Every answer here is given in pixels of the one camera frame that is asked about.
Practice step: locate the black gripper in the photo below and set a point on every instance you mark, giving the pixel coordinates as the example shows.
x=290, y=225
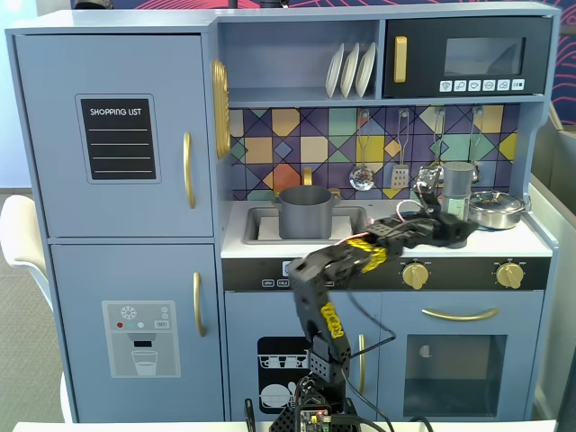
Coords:
x=455, y=230

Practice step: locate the grey salt shaker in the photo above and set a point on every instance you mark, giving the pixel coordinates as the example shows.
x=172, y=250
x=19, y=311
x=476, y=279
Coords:
x=456, y=189

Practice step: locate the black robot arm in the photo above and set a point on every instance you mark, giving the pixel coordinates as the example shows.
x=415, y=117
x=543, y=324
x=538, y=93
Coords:
x=315, y=279

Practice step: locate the steel pot with lid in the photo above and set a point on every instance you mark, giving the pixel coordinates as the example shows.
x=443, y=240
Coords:
x=499, y=211

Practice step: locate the gold stove knob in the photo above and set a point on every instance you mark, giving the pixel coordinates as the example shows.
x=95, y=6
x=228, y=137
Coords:
x=415, y=275
x=510, y=275

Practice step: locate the steel slotted spatula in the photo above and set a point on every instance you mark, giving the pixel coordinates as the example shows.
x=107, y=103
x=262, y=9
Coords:
x=400, y=175

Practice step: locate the steel ladle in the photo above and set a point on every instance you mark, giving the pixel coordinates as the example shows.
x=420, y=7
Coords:
x=438, y=144

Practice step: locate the steel spoon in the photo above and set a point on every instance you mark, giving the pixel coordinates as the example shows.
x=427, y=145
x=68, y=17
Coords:
x=475, y=139

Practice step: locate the grey sink basin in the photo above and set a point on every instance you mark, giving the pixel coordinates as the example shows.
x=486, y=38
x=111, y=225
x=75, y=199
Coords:
x=355, y=225

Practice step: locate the steel skimmer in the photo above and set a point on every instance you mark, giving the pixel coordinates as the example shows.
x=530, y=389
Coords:
x=361, y=177

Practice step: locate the gold tap knob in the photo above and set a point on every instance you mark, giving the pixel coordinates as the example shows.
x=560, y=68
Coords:
x=336, y=194

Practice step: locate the oven door with window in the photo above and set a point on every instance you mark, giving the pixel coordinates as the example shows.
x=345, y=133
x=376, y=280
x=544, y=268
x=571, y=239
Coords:
x=396, y=369

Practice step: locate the grey pot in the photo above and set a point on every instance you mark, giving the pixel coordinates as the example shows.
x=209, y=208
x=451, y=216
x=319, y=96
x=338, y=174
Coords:
x=306, y=213

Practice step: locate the gold faucet spout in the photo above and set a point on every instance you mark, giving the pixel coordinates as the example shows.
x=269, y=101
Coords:
x=308, y=176

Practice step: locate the black microwave door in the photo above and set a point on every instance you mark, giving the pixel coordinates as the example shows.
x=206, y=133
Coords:
x=423, y=54

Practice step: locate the white plate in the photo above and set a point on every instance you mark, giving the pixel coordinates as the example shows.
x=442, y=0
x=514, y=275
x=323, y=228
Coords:
x=365, y=69
x=349, y=72
x=334, y=72

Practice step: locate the black table clamp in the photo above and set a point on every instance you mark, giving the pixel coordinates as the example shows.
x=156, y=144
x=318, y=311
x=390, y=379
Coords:
x=352, y=409
x=249, y=414

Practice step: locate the motor controller circuit board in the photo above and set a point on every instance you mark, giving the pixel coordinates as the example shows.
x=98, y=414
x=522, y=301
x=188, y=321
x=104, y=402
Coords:
x=314, y=416

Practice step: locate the dishwasher door with dish print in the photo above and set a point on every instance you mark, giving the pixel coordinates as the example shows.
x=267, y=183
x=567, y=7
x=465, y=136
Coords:
x=243, y=324

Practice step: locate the gold toy telephone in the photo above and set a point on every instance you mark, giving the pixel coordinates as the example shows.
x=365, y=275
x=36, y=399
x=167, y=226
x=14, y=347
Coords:
x=220, y=108

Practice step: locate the blue toy kitchen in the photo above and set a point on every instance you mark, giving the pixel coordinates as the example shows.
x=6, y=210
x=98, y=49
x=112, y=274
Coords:
x=135, y=252

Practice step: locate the black shopping list board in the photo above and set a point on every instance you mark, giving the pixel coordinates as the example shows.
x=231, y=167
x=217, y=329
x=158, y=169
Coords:
x=119, y=139

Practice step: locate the blue freezer door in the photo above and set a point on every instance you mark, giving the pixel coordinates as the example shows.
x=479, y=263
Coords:
x=90, y=279

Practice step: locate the blue fridge door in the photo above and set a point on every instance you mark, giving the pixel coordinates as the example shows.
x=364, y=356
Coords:
x=49, y=135

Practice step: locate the dark rounded object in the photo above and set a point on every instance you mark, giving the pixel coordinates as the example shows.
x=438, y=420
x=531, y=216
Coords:
x=92, y=4

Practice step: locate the white chair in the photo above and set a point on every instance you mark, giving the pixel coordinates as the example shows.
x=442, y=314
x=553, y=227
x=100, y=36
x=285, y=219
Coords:
x=22, y=234

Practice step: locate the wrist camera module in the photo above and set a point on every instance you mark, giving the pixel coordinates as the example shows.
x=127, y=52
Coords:
x=430, y=176

